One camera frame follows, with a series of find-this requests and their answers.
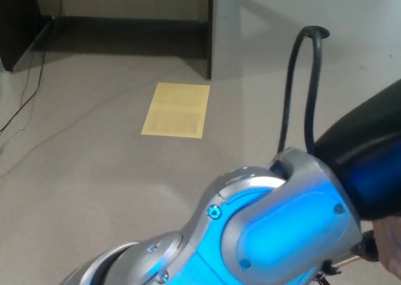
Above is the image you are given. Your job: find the person's hand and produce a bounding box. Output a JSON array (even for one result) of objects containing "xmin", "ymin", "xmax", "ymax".
[{"xmin": 373, "ymin": 215, "xmax": 401, "ymax": 279}]

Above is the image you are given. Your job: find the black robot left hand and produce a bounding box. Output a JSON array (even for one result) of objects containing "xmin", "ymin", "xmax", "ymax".
[{"xmin": 314, "ymin": 78, "xmax": 401, "ymax": 220}]

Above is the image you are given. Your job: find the black round floor grommet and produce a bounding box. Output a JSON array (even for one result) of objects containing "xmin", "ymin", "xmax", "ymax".
[{"xmin": 305, "ymin": 26, "xmax": 331, "ymax": 39}]

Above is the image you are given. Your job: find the gray desk side panel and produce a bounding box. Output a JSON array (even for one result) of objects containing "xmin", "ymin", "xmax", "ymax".
[{"xmin": 206, "ymin": 0, "xmax": 241, "ymax": 81}]

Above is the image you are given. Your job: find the yellow paper sheet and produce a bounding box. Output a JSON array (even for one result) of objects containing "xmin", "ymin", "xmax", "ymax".
[{"xmin": 140, "ymin": 82, "xmax": 211, "ymax": 139}]

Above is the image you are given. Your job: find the black desk side panel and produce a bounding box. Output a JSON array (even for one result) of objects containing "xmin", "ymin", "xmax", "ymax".
[{"xmin": 0, "ymin": 0, "xmax": 54, "ymax": 73}]

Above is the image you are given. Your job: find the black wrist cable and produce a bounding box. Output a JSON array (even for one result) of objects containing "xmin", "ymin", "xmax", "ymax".
[{"xmin": 278, "ymin": 26, "xmax": 324, "ymax": 157}]

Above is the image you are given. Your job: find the gray floor cable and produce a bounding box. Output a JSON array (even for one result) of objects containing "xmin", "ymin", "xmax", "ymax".
[{"xmin": 0, "ymin": 62, "xmax": 179, "ymax": 178}]

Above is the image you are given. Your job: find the black power cable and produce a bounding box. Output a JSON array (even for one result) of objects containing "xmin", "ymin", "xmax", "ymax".
[{"xmin": 0, "ymin": 0, "xmax": 65, "ymax": 132}]

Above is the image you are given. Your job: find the thin dark cable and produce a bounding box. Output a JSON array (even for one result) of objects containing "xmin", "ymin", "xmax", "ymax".
[{"xmin": 0, "ymin": 48, "xmax": 35, "ymax": 154}]

